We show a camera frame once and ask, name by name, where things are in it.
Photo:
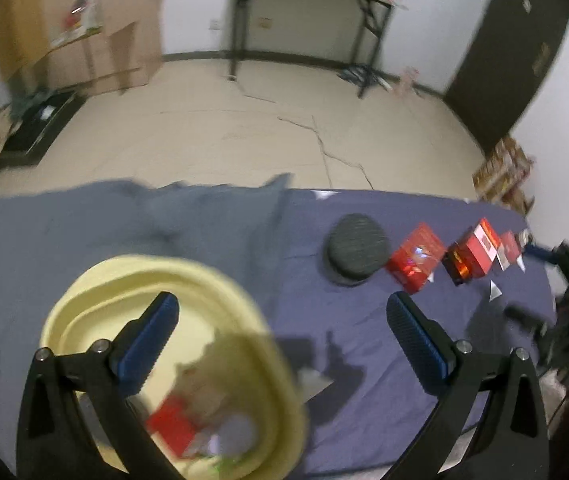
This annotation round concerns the colourful box pile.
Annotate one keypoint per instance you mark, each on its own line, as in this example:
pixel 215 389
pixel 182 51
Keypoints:
pixel 506 175

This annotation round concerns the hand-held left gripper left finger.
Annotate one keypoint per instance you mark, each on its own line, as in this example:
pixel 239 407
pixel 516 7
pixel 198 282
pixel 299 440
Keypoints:
pixel 149 345

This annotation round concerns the dark red black cigarette box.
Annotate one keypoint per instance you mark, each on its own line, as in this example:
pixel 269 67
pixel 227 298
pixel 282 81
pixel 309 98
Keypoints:
pixel 456 262

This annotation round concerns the colourful clutter pile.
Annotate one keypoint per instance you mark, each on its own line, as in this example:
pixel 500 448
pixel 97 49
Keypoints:
pixel 77 12

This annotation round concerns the purple plush ball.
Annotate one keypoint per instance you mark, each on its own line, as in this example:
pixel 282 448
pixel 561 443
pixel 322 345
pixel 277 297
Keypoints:
pixel 234 432

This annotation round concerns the red white cigarette box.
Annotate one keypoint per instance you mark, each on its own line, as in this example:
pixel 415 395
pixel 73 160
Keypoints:
pixel 481 245

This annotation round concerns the purple bedsheet with white triangles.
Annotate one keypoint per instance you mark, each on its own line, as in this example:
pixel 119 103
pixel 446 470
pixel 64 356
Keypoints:
pixel 314 320

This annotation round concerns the pink small object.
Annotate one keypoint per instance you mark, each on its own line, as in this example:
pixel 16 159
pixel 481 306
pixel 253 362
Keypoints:
pixel 408 81

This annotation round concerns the plain red cigarette box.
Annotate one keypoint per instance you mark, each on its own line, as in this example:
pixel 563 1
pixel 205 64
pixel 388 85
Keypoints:
pixel 509 250

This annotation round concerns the grey blanket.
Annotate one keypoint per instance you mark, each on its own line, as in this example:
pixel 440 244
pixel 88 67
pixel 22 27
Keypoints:
pixel 64 240

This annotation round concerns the wooden wardrobe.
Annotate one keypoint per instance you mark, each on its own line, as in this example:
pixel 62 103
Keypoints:
pixel 124 20

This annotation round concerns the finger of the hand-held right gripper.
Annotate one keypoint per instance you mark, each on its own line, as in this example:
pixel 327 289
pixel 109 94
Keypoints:
pixel 539 253
pixel 521 313

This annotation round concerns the white wall socket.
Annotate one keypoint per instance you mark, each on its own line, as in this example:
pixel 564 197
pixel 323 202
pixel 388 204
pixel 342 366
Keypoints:
pixel 215 24

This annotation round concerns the dark door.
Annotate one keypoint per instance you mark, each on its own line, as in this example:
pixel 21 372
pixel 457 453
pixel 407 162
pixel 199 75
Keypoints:
pixel 509 60

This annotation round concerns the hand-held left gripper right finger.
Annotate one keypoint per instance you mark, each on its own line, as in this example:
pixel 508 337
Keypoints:
pixel 414 340

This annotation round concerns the black folding table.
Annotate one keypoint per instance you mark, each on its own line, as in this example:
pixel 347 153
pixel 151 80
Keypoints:
pixel 244 20

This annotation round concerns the black round textured case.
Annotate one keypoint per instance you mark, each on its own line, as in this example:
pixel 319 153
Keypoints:
pixel 357 250

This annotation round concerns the yellow plastic basin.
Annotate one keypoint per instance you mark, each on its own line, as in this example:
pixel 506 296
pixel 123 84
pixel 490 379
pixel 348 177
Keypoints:
pixel 244 320

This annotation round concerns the shiny red silver cigarette box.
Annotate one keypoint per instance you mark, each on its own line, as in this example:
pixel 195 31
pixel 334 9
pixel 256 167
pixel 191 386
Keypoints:
pixel 414 255

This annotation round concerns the red barcode cigarette box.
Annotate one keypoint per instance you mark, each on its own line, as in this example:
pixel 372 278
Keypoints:
pixel 172 425

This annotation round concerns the black floor mat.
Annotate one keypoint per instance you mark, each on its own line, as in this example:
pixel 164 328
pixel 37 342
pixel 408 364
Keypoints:
pixel 39 125

